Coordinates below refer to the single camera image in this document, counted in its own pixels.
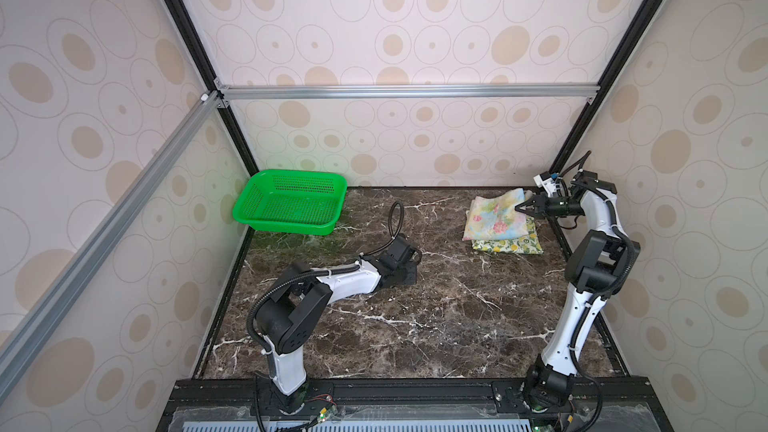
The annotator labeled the lemon print skirt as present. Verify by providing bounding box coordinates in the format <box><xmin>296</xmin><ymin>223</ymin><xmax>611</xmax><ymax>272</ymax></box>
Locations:
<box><xmin>472</xmin><ymin>218</ymin><xmax>543</xmax><ymax>255</ymax></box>

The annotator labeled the pastel floral skirt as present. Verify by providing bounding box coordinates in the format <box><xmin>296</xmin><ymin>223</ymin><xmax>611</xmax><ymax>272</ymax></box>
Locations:
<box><xmin>463</xmin><ymin>188</ymin><xmax>529</xmax><ymax>241</ymax></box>

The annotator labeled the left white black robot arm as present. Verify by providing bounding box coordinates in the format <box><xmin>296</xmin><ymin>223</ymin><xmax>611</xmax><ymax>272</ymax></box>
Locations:
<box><xmin>246</xmin><ymin>233</ymin><xmax>422</xmax><ymax>397</ymax></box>

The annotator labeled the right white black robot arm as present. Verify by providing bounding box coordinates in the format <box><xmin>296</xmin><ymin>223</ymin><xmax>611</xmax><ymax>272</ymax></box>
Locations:
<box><xmin>515</xmin><ymin>169</ymin><xmax>641</xmax><ymax>412</ymax></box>

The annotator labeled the green plastic basket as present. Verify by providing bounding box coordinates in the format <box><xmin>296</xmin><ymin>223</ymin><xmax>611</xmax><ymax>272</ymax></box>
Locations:
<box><xmin>232</xmin><ymin>169</ymin><xmax>348</xmax><ymax>236</ymax></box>

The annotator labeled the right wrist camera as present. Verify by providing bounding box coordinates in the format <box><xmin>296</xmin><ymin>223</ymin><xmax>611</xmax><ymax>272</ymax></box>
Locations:
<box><xmin>534</xmin><ymin>172</ymin><xmax>561</xmax><ymax>195</ymax></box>

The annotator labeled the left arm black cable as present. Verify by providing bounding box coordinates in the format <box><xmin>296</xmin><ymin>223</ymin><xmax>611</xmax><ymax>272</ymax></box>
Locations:
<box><xmin>245</xmin><ymin>200</ymin><xmax>406</xmax><ymax>349</ymax></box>

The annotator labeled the back aluminium rail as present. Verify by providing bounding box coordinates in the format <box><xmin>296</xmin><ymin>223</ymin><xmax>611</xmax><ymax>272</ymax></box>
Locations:
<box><xmin>219</xmin><ymin>83</ymin><xmax>600</xmax><ymax>103</ymax></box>

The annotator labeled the aluminium rail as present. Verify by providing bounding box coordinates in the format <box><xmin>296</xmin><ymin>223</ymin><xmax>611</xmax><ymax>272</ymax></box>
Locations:
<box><xmin>1</xmin><ymin>91</ymin><xmax>223</xmax><ymax>401</ymax></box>
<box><xmin>219</xmin><ymin>83</ymin><xmax>600</xmax><ymax>103</ymax></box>

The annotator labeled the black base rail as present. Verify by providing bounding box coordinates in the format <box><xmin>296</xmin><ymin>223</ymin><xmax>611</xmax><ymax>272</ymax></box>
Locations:
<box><xmin>157</xmin><ymin>376</ymin><xmax>672</xmax><ymax>431</ymax></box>

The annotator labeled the left aluminium rail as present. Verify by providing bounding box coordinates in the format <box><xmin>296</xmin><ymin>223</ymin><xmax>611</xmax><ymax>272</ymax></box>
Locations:
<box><xmin>1</xmin><ymin>91</ymin><xmax>223</xmax><ymax>401</ymax></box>

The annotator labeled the right black frame post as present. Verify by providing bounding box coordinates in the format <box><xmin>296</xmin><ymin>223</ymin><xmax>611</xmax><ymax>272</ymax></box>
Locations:
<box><xmin>538</xmin><ymin>0</ymin><xmax>692</xmax><ymax>193</ymax></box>

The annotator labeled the black frame post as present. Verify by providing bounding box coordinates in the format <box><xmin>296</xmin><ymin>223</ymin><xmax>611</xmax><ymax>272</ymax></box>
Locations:
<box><xmin>538</xmin><ymin>0</ymin><xmax>692</xmax><ymax>193</ymax></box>
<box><xmin>139</xmin><ymin>0</ymin><xmax>260</xmax><ymax>176</ymax></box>

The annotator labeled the left black frame post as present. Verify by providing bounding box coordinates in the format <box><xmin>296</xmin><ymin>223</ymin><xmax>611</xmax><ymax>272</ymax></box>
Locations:
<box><xmin>139</xmin><ymin>0</ymin><xmax>260</xmax><ymax>176</ymax></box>

